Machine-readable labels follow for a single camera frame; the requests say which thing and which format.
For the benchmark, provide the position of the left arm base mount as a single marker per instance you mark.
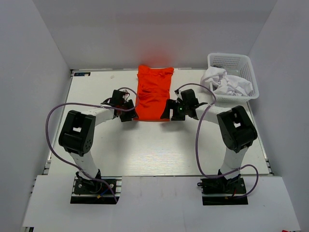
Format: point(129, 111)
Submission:
point(83, 193)

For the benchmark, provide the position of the blue black table label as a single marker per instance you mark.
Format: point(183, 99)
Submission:
point(82, 74)

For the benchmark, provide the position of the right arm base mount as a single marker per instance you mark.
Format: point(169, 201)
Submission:
point(215, 192)

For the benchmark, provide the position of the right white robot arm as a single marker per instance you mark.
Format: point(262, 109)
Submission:
point(237, 130)

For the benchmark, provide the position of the white plastic basket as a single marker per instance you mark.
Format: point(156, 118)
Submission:
point(243, 65)

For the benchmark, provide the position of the white t shirt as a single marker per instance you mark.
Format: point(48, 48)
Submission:
point(225, 84)

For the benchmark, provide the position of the orange t shirt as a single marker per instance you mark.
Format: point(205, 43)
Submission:
point(153, 91)

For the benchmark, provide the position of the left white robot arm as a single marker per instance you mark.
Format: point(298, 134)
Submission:
point(78, 130)

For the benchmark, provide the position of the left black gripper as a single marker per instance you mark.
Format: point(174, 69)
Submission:
point(131, 114)

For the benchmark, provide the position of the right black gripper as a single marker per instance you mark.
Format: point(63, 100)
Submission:
point(171, 104)

